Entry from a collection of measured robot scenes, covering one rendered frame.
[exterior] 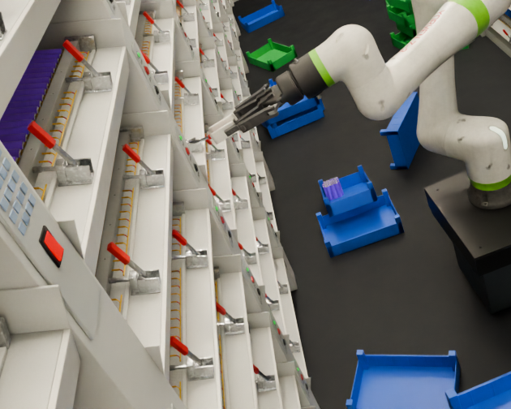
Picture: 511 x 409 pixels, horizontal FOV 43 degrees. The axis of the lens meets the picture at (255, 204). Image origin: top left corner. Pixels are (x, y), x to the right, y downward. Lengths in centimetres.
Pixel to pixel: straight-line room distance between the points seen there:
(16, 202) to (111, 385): 20
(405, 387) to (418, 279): 45
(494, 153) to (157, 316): 126
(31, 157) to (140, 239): 24
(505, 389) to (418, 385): 58
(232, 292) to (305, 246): 125
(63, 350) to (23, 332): 5
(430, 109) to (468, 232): 37
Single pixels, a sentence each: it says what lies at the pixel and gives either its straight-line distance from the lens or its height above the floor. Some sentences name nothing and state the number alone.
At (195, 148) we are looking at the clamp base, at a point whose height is 95.
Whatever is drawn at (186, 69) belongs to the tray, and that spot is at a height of 97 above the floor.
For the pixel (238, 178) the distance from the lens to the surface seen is 214.
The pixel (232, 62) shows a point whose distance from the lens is 348.
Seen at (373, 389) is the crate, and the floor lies 0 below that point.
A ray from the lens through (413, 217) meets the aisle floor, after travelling 261.
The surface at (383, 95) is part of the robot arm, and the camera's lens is 151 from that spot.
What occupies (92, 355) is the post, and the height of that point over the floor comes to 127.
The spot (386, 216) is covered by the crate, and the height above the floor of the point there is 0.
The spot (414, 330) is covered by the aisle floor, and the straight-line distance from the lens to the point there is 221.
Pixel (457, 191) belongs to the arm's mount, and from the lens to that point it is 211.
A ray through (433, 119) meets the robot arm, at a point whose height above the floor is 62.
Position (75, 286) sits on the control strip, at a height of 132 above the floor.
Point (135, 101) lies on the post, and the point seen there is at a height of 121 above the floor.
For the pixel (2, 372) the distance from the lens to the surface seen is 59.
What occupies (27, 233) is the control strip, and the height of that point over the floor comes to 140.
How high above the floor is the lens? 166
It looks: 34 degrees down
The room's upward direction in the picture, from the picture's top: 25 degrees counter-clockwise
